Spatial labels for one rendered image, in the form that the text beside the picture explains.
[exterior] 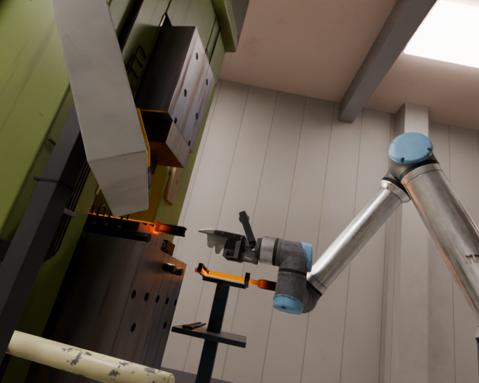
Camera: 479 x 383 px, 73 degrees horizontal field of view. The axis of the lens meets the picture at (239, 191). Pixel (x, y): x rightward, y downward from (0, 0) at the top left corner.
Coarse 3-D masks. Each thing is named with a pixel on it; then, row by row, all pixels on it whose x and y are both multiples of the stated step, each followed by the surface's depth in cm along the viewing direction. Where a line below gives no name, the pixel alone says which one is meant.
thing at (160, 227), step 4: (136, 220) 117; (156, 224) 114; (160, 224) 114; (164, 224) 114; (168, 224) 114; (156, 228) 113; (160, 228) 115; (164, 228) 114; (168, 228) 114; (172, 228) 114; (176, 228) 114; (180, 228) 113; (184, 228) 112; (160, 232) 114; (164, 232) 113; (168, 232) 113; (172, 232) 113; (176, 232) 113; (180, 232) 113; (184, 232) 113; (184, 236) 113
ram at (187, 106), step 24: (168, 48) 124; (192, 48) 126; (144, 72) 122; (168, 72) 119; (192, 72) 128; (144, 96) 117; (168, 96) 115; (192, 96) 131; (192, 120) 134; (192, 144) 137
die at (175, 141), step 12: (144, 120) 119; (156, 120) 118; (168, 120) 117; (156, 132) 116; (168, 132) 115; (156, 144) 117; (168, 144) 116; (180, 144) 126; (156, 156) 126; (168, 156) 124; (180, 156) 127
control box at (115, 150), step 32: (64, 0) 50; (96, 0) 51; (64, 32) 48; (96, 32) 50; (96, 64) 48; (96, 96) 47; (128, 96) 48; (96, 128) 45; (128, 128) 47; (96, 160) 44; (128, 160) 47; (128, 192) 61
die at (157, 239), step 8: (88, 216) 108; (104, 216) 107; (112, 224) 105; (128, 224) 104; (136, 224) 104; (144, 224) 108; (152, 224) 114; (152, 232) 112; (152, 240) 113; (160, 240) 119; (160, 248) 120
